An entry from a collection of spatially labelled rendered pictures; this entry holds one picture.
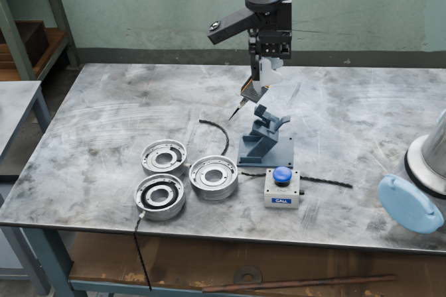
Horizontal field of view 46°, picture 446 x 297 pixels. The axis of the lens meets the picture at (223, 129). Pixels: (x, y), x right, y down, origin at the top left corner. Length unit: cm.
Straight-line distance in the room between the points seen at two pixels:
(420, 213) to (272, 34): 41
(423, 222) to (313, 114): 52
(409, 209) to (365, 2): 188
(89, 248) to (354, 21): 181
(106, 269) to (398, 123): 80
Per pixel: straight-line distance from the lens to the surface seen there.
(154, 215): 109
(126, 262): 139
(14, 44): 257
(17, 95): 181
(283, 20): 99
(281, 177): 107
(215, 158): 117
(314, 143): 125
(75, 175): 127
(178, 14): 280
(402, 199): 90
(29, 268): 184
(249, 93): 110
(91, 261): 141
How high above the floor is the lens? 165
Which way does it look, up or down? 41 degrees down
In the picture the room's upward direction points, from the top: 6 degrees counter-clockwise
